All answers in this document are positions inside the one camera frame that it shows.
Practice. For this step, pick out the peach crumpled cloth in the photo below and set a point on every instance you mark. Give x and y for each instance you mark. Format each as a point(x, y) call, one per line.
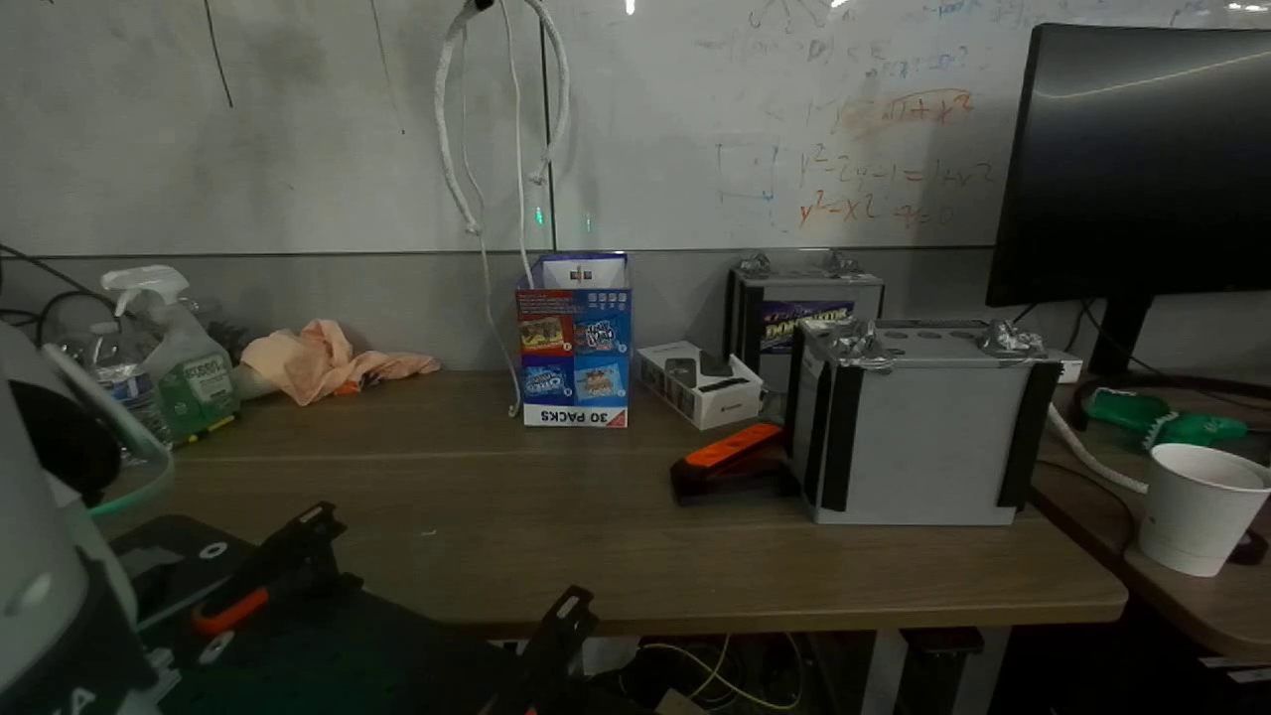
point(318, 362)

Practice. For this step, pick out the large silver metal case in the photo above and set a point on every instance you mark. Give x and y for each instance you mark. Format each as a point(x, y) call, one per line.
point(914, 423)

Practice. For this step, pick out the black clamp with orange handle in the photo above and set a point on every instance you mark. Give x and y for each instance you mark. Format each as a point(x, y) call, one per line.
point(290, 560)

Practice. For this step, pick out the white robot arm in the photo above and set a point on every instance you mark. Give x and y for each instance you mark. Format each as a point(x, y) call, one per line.
point(66, 605)

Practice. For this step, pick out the small white open box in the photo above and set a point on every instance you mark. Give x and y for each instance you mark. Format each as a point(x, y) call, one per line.
point(695, 386)

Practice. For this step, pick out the blue cardboard snack box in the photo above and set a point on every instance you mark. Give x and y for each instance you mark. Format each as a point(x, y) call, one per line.
point(572, 333)

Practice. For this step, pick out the small silver metal case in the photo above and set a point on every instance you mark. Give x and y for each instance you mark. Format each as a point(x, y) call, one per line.
point(767, 301)

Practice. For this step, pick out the green object behind cup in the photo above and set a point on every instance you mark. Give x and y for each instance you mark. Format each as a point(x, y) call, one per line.
point(1160, 423)

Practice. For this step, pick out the white paper cup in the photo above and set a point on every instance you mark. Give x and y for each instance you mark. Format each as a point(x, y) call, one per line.
point(1198, 507)

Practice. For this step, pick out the black computer monitor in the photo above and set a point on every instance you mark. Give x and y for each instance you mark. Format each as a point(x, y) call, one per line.
point(1139, 170)

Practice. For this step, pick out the orange and black tool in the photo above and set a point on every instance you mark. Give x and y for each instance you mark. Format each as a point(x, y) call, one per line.
point(742, 460)

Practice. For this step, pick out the clear spray bottle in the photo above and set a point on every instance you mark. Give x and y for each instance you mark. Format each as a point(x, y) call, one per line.
point(190, 366)

